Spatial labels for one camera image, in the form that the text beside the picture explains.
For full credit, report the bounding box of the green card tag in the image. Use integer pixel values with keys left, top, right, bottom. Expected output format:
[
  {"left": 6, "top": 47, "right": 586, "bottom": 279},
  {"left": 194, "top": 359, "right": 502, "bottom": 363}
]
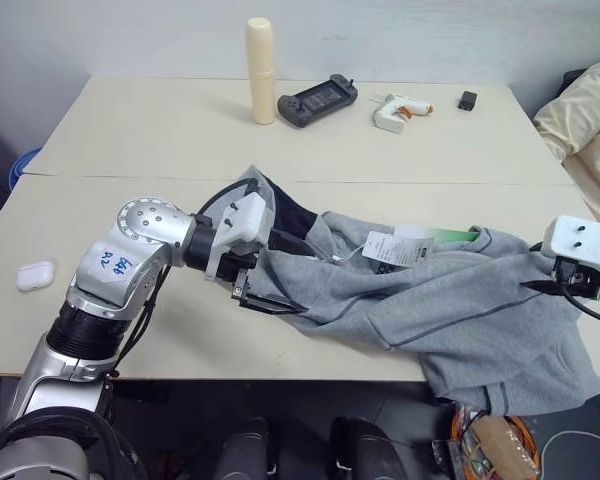
[{"left": 427, "top": 226, "right": 482, "bottom": 247}]

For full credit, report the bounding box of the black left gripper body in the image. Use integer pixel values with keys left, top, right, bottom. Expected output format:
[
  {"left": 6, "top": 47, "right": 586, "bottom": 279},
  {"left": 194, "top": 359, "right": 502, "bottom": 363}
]
[{"left": 213, "top": 242, "right": 261, "bottom": 304}]

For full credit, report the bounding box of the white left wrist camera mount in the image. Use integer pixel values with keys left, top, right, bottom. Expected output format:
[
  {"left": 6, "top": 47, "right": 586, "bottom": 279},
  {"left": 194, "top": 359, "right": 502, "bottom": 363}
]
[{"left": 203, "top": 193, "right": 275, "bottom": 282}]

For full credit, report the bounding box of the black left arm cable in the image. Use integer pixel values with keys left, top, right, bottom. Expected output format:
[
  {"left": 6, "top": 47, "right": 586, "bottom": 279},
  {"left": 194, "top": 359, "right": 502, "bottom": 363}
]
[{"left": 110, "top": 175, "right": 261, "bottom": 382}]

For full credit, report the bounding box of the brown box with wires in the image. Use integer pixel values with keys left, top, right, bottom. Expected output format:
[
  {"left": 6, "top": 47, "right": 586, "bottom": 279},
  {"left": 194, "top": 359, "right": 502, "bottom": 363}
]
[{"left": 431, "top": 412, "right": 539, "bottom": 480}]

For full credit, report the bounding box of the cream cylindrical bottle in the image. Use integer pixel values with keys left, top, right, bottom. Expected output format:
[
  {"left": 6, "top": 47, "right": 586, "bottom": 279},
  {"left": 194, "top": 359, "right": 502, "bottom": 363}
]
[{"left": 244, "top": 17, "right": 278, "bottom": 127}]

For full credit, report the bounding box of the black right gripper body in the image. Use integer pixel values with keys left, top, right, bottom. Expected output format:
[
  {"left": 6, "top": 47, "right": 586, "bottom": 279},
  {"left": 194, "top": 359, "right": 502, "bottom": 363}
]
[{"left": 550, "top": 254, "right": 600, "bottom": 302}]

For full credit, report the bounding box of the white hot glue gun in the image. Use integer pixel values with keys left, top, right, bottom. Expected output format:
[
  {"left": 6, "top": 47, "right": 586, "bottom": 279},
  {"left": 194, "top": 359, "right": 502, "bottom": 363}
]
[{"left": 368, "top": 92, "right": 437, "bottom": 135}]

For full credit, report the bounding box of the person in cream clothing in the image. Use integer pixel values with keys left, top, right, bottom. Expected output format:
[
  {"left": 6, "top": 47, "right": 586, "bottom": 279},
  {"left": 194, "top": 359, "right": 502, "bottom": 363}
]
[{"left": 531, "top": 51, "right": 600, "bottom": 232}]

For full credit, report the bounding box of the blue bucket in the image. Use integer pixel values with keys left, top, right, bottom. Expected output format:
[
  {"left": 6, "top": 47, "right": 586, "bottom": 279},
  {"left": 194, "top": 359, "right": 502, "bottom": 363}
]
[{"left": 6, "top": 146, "right": 42, "bottom": 192}]

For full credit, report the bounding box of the white earbuds case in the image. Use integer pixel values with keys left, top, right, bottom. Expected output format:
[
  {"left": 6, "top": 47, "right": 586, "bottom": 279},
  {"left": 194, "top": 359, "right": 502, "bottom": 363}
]
[{"left": 15, "top": 257, "right": 57, "bottom": 293}]

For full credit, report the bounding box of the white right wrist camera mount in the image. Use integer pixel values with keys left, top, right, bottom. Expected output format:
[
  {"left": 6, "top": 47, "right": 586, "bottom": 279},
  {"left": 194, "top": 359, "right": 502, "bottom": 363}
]
[{"left": 543, "top": 215, "right": 600, "bottom": 292}]

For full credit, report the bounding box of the dark rounded shape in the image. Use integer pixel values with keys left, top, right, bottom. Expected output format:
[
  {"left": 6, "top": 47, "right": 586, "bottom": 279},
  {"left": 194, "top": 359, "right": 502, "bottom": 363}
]
[
  {"left": 328, "top": 416, "right": 400, "bottom": 480},
  {"left": 211, "top": 416, "right": 272, "bottom": 480}
]

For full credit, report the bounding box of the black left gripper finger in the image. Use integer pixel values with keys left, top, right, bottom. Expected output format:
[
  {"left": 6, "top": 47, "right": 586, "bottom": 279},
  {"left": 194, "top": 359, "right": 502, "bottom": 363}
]
[
  {"left": 247, "top": 291, "right": 302, "bottom": 312},
  {"left": 238, "top": 298, "right": 297, "bottom": 317}
]

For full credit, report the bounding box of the gray zip jacket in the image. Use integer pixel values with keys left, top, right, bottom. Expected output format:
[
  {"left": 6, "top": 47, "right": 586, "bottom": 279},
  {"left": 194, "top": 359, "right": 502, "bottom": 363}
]
[{"left": 228, "top": 163, "right": 600, "bottom": 418}]

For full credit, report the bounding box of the dark gray handheld game console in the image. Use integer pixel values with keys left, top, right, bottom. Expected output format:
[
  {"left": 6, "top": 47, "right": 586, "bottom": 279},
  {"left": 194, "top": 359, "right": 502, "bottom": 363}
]
[{"left": 276, "top": 73, "right": 359, "bottom": 129}]

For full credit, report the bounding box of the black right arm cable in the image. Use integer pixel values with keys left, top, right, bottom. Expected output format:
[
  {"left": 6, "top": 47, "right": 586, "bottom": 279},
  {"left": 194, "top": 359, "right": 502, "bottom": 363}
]
[{"left": 558, "top": 288, "right": 600, "bottom": 331}]

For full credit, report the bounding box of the white printed hang tag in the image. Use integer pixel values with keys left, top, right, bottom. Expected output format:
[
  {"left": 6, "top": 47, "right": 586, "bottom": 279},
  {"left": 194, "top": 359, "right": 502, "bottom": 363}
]
[{"left": 363, "top": 224, "right": 437, "bottom": 268}]

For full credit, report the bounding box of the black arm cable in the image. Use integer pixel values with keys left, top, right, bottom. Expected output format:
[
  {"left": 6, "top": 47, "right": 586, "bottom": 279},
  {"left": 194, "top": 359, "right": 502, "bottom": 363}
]
[
  {"left": 110, "top": 175, "right": 261, "bottom": 382},
  {"left": 558, "top": 288, "right": 600, "bottom": 331}
]

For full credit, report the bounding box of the orange cable coil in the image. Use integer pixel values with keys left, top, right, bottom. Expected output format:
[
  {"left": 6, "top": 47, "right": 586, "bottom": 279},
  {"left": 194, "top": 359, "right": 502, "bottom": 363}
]
[{"left": 451, "top": 402, "right": 540, "bottom": 474}]

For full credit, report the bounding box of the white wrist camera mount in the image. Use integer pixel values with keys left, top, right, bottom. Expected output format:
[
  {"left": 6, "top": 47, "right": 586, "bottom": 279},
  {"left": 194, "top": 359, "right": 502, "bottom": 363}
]
[
  {"left": 543, "top": 215, "right": 600, "bottom": 292},
  {"left": 203, "top": 193, "right": 275, "bottom": 282}
]

